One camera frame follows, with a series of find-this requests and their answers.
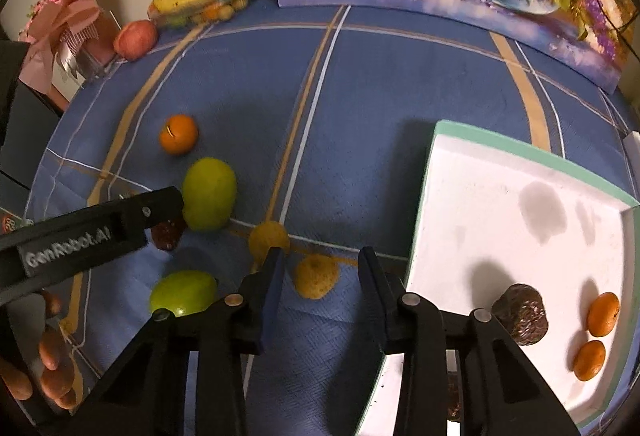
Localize orange mandarin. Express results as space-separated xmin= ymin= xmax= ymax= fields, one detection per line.
xmin=573 ymin=340 xmax=606 ymax=382

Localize person's left hand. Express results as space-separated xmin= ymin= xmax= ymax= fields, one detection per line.
xmin=0 ymin=290 xmax=79 ymax=412

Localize clear plastic fruit tray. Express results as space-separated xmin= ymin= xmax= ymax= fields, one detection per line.
xmin=148 ymin=0 xmax=253 ymax=29

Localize tan longan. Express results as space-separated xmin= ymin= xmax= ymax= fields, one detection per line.
xmin=247 ymin=220 xmax=291 ymax=268
xmin=292 ymin=254 xmax=340 ymax=300

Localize white tray with teal rim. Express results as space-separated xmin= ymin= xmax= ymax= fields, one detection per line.
xmin=405 ymin=121 xmax=639 ymax=435

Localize blue plaid tablecloth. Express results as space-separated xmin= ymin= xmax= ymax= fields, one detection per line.
xmin=26 ymin=0 xmax=637 ymax=435

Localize white power strip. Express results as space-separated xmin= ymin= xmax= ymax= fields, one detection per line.
xmin=623 ymin=132 xmax=640 ymax=180

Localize dark dried date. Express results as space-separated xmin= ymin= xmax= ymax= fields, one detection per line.
xmin=491 ymin=283 xmax=549 ymax=346
xmin=151 ymin=217 xmax=186 ymax=252
xmin=447 ymin=372 xmax=461 ymax=423

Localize red apple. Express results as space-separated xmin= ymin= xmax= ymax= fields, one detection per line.
xmin=113 ymin=20 xmax=158 ymax=61

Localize small orange with stem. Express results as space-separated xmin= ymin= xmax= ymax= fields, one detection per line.
xmin=158 ymin=114 xmax=198 ymax=156

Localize black power cable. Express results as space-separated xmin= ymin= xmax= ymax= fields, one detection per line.
xmin=593 ymin=0 xmax=640 ymax=53

